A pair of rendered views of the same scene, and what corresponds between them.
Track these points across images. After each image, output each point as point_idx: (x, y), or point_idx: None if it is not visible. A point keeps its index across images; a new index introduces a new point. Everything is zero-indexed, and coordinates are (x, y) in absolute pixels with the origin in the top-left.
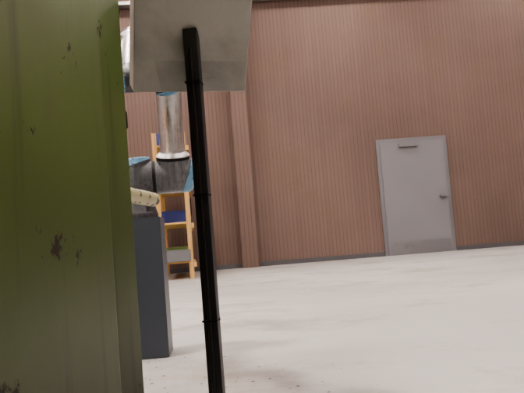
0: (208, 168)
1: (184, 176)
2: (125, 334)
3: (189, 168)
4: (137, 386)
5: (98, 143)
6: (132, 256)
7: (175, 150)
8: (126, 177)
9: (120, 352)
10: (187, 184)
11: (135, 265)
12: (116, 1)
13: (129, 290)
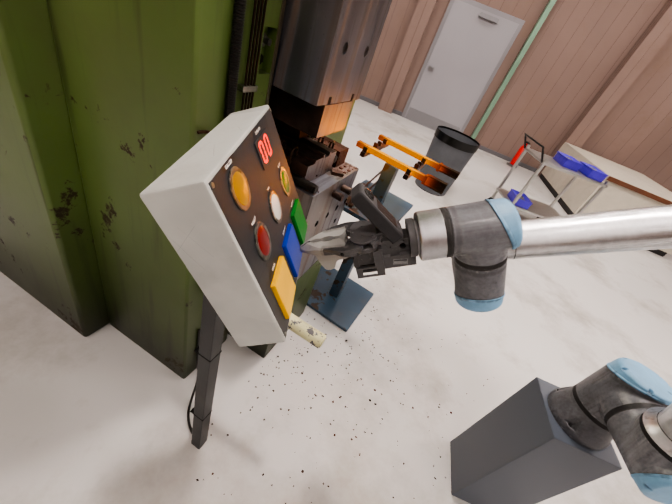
0: (209, 343)
1: (638, 466)
2: (161, 327)
3: (659, 474)
4: (173, 355)
5: (37, 203)
6: (178, 308)
7: (669, 430)
8: (179, 266)
9: (153, 326)
10: (634, 478)
11: (183, 316)
12: (184, 119)
13: (170, 317)
